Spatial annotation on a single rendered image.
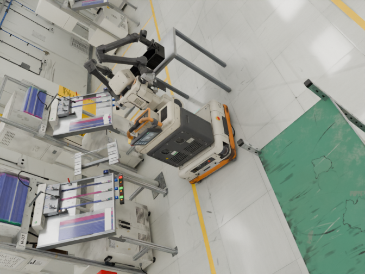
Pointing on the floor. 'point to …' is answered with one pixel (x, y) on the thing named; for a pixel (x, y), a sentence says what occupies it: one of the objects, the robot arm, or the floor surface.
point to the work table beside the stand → (170, 37)
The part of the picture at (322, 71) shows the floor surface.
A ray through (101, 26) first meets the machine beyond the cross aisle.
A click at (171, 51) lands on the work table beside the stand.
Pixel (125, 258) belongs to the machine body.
